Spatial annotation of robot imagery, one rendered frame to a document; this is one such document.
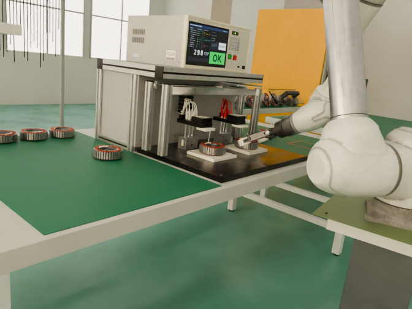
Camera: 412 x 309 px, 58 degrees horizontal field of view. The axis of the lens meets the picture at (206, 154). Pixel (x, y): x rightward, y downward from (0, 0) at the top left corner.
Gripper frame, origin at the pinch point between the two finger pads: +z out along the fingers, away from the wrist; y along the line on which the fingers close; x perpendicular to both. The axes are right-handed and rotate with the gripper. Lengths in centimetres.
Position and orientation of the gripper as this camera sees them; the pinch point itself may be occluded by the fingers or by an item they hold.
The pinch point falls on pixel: (249, 141)
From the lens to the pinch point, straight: 173.7
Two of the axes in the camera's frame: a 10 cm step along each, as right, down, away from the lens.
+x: -2.8, -9.5, 1.1
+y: 6.6, -1.1, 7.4
